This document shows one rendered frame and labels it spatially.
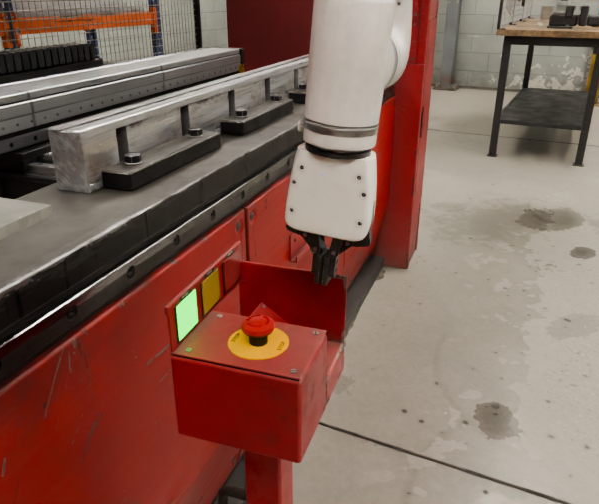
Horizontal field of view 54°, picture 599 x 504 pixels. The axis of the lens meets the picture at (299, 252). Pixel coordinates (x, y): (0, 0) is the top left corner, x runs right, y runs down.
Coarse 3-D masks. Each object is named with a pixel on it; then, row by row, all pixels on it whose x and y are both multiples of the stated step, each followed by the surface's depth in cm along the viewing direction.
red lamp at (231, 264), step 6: (234, 252) 80; (228, 258) 78; (234, 258) 80; (228, 264) 79; (234, 264) 81; (228, 270) 79; (234, 270) 81; (228, 276) 79; (234, 276) 81; (228, 282) 79; (234, 282) 81; (228, 288) 80
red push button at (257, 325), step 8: (248, 320) 68; (256, 320) 68; (264, 320) 68; (272, 320) 69; (248, 328) 67; (256, 328) 67; (264, 328) 67; (272, 328) 68; (256, 336) 67; (264, 336) 67; (256, 344) 68; (264, 344) 69
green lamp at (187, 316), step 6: (192, 294) 70; (186, 300) 68; (192, 300) 70; (180, 306) 67; (186, 306) 69; (192, 306) 70; (180, 312) 67; (186, 312) 69; (192, 312) 70; (180, 318) 68; (186, 318) 69; (192, 318) 71; (180, 324) 68; (186, 324) 69; (192, 324) 71; (180, 330) 68; (186, 330) 69; (180, 336) 68
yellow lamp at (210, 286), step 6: (216, 270) 75; (210, 276) 74; (216, 276) 75; (204, 282) 72; (210, 282) 74; (216, 282) 76; (204, 288) 73; (210, 288) 74; (216, 288) 76; (204, 294) 73; (210, 294) 74; (216, 294) 76; (204, 300) 73; (210, 300) 75; (216, 300) 76; (204, 306) 73; (210, 306) 75; (204, 312) 74
